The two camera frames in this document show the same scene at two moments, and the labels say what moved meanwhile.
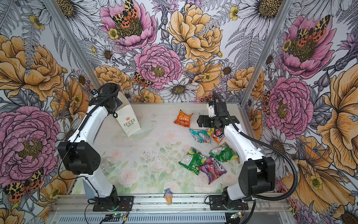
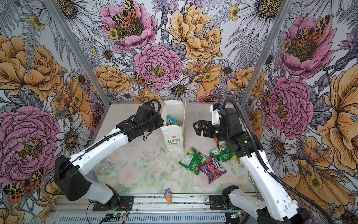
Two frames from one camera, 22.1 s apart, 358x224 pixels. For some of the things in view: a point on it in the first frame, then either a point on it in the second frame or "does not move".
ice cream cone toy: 168,194 does not move
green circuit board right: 234,215 does not move
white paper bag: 126,117 to 173,136
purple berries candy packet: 212,168 does not move
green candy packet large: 193,160 does not move
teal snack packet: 201,136 to 172,121
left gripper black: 119,103 to 160,122
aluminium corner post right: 285,8 does not move
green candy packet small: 224,153 does not move
